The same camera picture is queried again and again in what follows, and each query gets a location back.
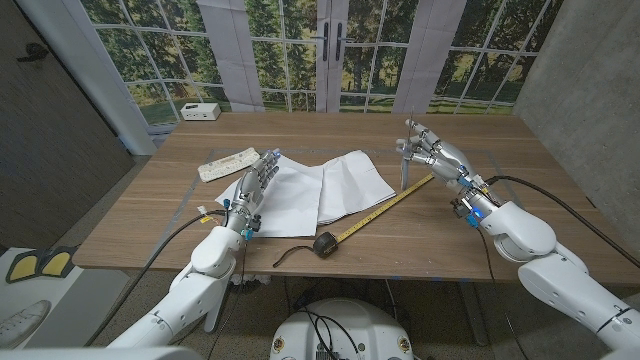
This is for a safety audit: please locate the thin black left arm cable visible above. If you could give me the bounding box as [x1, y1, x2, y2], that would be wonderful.
[205, 238, 249, 360]

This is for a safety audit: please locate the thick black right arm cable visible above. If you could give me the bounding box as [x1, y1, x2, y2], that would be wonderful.
[485, 174, 640, 270]

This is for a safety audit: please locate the large white paper sheet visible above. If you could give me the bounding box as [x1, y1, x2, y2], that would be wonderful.
[214, 153, 325, 239]

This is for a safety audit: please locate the black wall handle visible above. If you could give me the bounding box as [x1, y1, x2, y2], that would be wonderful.
[16, 42, 50, 64]

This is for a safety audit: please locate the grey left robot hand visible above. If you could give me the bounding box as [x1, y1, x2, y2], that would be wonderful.
[222, 148, 282, 236]

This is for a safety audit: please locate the black and yellow shoe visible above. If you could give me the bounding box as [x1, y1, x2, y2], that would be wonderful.
[39, 244, 79, 279]

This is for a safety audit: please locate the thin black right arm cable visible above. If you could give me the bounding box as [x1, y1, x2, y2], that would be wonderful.
[474, 225, 529, 360]

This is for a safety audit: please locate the yellow black foot pedal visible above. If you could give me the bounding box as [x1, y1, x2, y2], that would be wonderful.
[4, 248, 45, 285]

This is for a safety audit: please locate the white socket box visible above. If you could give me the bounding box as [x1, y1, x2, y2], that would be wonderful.
[179, 102, 222, 122]

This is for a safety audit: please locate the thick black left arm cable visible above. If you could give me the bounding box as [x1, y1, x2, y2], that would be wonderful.
[83, 209, 229, 348]

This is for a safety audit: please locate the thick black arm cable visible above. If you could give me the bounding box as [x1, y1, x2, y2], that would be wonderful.
[485, 174, 640, 270]
[83, 209, 229, 348]

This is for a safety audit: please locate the white sneaker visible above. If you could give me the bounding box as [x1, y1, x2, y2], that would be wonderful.
[0, 299, 53, 350]

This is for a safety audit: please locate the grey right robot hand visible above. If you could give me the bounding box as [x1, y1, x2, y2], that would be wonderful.
[396, 118, 502, 222]

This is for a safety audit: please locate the white power strip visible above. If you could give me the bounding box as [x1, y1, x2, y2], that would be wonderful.
[197, 146, 262, 184]

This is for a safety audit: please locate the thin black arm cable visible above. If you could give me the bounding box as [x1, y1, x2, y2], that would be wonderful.
[474, 225, 529, 360]
[205, 238, 249, 360]

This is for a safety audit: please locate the black yellow tape measure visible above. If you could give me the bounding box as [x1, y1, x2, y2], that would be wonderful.
[272, 173, 435, 269]

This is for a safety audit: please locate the printed window forest backdrop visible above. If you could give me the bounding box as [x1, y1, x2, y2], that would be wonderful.
[79, 0, 566, 127]

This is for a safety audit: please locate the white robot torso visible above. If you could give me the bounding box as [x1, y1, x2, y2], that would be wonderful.
[269, 298, 415, 360]

